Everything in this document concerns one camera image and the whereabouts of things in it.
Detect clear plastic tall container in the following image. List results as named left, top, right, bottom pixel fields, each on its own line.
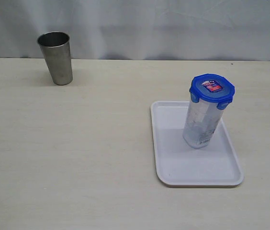
left=182, top=99, right=224, bottom=149

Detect blue plastic lid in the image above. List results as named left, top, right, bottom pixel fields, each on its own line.
left=189, top=73, right=235, bottom=110

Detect stainless steel cup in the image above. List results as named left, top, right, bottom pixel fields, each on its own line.
left=37, top=32, right=73, bottom=85

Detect white rectangular tray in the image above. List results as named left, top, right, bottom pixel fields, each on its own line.
left=150, top=101, right=244, bottom=187

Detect white backdrop curtain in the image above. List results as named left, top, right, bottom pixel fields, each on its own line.
left=0, top=0, right=270, bottom=61

